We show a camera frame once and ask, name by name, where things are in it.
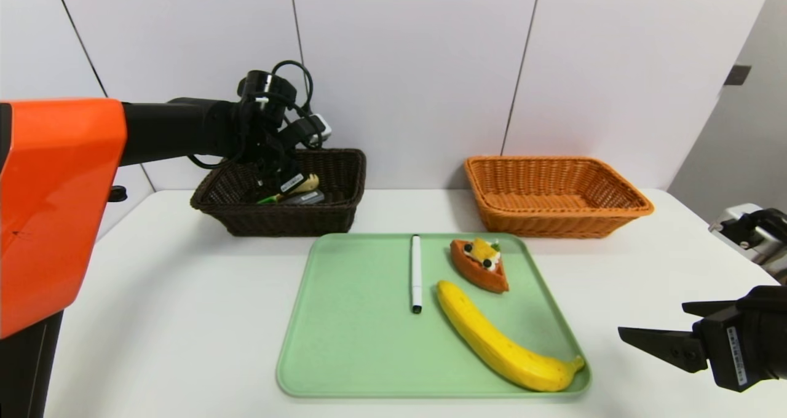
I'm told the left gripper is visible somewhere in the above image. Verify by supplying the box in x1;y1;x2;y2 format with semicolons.
272;159;310;200

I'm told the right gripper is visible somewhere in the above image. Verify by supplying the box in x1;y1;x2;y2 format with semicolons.
617;285;787;393

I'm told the grey plastic case with barcode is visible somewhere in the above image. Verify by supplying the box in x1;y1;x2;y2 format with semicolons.
280;191;325;206

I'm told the wooden spork with green handle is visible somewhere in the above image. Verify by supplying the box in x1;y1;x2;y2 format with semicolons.
257;173;320;205

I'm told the white marker pen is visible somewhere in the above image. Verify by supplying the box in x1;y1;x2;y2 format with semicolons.
411;235;424;314

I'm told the yellow banana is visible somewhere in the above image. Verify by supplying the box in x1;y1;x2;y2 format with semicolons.
436;280;585;392

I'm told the dark brown wicker basket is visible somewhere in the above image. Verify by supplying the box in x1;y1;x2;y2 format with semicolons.
191;148;368;237

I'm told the orange wicker basket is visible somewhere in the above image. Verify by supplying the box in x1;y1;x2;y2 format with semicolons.
464;156;654;240

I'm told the light green plastic tray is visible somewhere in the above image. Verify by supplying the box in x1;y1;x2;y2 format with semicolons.
277;232;591;398

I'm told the orange fruit tart slice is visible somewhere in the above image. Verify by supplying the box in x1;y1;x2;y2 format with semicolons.
449;238;510;294

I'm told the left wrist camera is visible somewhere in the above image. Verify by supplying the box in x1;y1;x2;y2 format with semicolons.
295;114;333;149

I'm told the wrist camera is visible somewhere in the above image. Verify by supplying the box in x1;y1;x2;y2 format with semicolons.
295;114;333;149
708;203;787;271

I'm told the black left wrist camera cable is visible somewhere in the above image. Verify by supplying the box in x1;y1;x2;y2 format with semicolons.
188;60;315;170

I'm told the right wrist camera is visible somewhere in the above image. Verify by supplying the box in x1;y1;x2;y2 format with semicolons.
708;203;787;271

